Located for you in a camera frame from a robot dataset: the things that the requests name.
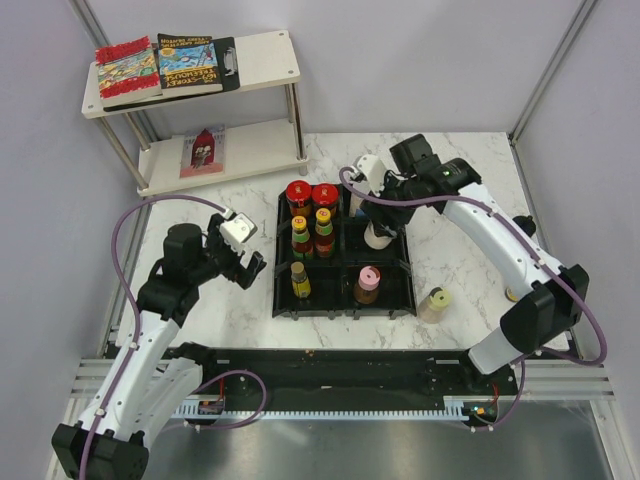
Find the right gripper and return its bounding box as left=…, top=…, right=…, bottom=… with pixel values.
left=360, top=168, right=420, bottom=239

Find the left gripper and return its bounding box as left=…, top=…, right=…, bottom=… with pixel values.
left=189, top=214, right=265, bottom=289

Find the clear jar grey lid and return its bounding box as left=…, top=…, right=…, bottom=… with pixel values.
left=349, top=194, right=366, bottom=218

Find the small yellow label bottle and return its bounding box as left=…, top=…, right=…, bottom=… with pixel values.
left=290, top=261, right=311, bottom=299

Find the green label sauce bottle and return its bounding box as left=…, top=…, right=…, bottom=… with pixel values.
left=291, top=215, right=314, bottom=261

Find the yellow cap sauce bottle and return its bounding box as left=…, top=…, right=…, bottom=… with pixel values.
left=314, top=208, right=335, bottom=258

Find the pink lid spice jar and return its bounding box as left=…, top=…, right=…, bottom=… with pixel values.
left=354, top=266, right=381, bottom=305

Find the black compartment organizer tray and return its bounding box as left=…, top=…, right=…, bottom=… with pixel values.
left=272, top=186, right=417, bottom=320

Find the red lid sauce jar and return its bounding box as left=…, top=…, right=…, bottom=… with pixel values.
left=285, top=180, right=313, bottom=218

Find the yellow lid spice jar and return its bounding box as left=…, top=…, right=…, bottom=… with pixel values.
left=417, top=287, right=452, bottom=324

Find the brown cap small bottle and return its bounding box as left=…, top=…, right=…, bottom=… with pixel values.
left=505, top=287, right=518, bottom=303

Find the white two-tier shelf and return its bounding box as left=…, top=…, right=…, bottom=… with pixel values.
left=81, top=30, right=308, bottom=197

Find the black lid clear jar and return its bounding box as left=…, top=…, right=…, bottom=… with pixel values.
left=513, top=215, right=537, bottom=238

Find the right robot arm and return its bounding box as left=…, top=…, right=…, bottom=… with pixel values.
left=354, top=134, right=589, bottom=394

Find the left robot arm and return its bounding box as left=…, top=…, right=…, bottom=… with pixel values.
left=51, top=211, right=266, bottom=479

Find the pink book on lower shelf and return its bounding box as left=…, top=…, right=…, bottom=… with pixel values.
left=179, top=124, right=226, bottom=178

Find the black cover treehouse book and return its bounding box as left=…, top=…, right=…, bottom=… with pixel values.
left=157, top=33, right=223, bottom=98

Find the red cover book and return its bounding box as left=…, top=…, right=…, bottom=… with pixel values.
left=95, top=36, right=161, bottom=108

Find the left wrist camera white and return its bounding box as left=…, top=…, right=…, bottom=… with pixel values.
left=219, top=211, right=257, bottom=255

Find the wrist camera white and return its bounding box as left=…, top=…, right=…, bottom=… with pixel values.
left=353, top=154, right=388, bottom=195
left=219, top=211, right=257, bottom=255

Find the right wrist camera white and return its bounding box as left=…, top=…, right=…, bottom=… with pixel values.
left=353, top=154, right=388, bottom=195

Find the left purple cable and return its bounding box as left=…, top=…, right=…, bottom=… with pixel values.
left=74, top=195, right=236, bottom=480

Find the purple cable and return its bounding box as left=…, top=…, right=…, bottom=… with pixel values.
left=74, top=195, right=236, bottom=480
left=338, top=165, right=609, bottom=436

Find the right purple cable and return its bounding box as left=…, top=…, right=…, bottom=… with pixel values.
left=338, top=165, right=609, bottom=436

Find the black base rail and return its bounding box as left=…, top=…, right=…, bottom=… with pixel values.
left=149, top=342, right=521, bottom=416

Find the white cable duct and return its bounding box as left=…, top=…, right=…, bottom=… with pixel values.
left=171, top=398, right=498, bottom=422

